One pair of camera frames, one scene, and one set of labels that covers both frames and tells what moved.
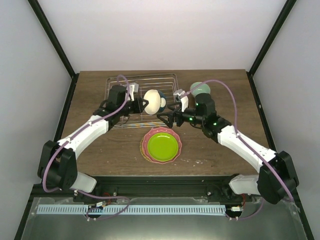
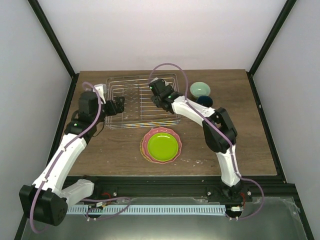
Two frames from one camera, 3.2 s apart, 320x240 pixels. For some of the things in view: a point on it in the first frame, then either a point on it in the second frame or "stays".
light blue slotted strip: (135, 209) stays
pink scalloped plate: (149, 133) stays
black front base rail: (151, 186) stays
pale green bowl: (203, 88) stays
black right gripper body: (181, 121) → (159, 101)
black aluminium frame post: (41, 15) stays
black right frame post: (282, 17) stays
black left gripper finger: (140, 107) → (119, 104)
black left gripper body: (132, 110) → (111, 112)
